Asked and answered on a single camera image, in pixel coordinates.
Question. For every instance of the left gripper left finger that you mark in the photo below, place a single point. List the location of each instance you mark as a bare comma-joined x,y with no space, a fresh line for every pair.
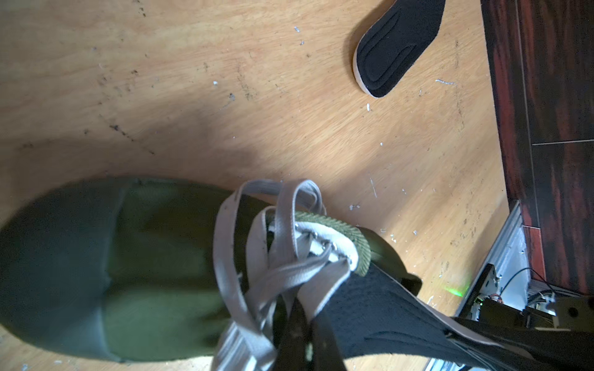
291,355

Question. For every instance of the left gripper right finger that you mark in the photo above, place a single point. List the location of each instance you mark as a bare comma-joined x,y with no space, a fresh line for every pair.
326,353

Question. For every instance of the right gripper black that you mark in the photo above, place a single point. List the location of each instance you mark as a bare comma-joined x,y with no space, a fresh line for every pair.
567,345

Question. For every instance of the black insole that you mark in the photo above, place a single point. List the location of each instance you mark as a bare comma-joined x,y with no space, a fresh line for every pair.
393,44
374,315

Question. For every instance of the green shoe white laces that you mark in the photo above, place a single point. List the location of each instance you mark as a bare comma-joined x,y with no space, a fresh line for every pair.
154,270

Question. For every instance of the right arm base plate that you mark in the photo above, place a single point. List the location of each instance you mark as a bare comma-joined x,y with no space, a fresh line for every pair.
484,285

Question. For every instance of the aluminium front rail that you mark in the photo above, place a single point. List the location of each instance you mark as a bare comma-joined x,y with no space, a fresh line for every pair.
506,257

